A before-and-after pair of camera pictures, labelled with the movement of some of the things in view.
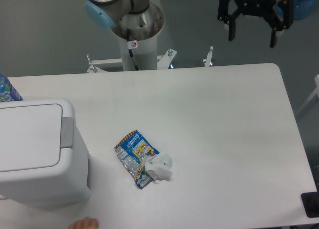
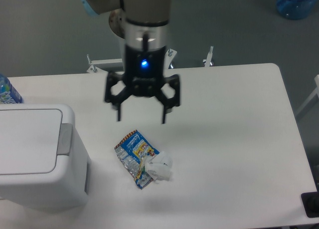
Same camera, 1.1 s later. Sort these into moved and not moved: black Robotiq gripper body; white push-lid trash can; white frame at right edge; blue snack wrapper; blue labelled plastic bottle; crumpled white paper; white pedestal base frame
Moved: black Robotiq gripper body
Not moved: blue snack wrapper; blue labelled plastic bottle; white pedestal base frame; white push-lid trash can; white frame at right edge; crumpled white paper
